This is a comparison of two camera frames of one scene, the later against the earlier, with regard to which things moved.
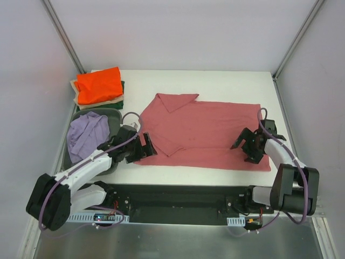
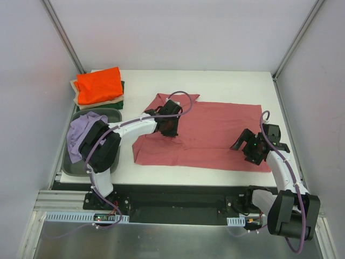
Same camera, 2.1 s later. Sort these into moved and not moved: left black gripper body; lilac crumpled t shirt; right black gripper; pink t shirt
Moved: left black gripper body
Not moved: right black gripper; lilac crumpled t shirt; pink t shirt
